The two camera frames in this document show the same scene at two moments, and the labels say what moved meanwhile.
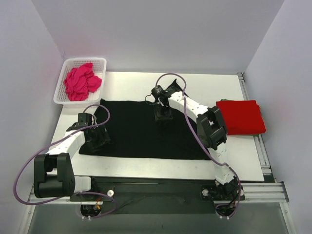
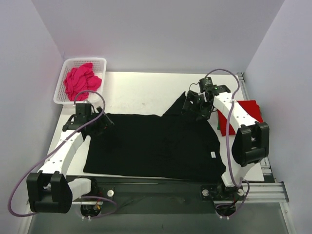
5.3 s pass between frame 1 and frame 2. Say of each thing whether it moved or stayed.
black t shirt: moved
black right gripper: moved
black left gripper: moved
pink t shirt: stayed
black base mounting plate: stayed
